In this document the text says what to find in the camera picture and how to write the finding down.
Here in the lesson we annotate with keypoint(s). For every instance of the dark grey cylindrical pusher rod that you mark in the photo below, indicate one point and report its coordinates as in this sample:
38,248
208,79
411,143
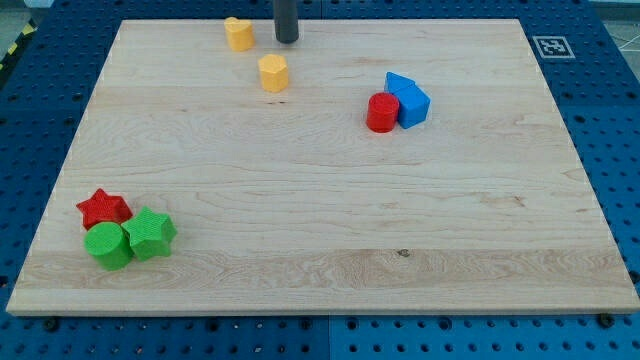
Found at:
285,13

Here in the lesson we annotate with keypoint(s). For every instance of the yellow hexagon block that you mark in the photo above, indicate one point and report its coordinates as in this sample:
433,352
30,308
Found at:
274,74

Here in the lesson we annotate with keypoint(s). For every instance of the yellow heart block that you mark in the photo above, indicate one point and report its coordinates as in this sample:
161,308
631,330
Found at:
239,34

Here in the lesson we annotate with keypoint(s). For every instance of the red cylinder block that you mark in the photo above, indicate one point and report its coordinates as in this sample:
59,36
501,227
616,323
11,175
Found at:
382,112

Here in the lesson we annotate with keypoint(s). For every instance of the blue triangle block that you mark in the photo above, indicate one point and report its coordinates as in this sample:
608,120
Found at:
395,82

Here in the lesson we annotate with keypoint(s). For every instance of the blue cube block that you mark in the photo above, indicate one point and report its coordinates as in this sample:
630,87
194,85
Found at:
414,106

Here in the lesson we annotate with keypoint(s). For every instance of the light wooden board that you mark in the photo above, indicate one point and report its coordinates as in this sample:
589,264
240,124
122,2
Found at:
287,203

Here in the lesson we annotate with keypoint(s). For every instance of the green star block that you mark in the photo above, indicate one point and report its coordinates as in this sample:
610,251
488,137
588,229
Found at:
150,234

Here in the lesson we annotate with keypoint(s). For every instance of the red star block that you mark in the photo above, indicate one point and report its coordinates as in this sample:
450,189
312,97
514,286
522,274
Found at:
103,207

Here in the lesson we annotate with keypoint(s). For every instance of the white fiducial marker tag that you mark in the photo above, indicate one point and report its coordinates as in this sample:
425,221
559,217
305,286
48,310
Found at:
553,47

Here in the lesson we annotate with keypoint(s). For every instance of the green cylinder block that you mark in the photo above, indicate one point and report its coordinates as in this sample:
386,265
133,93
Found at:
108,245

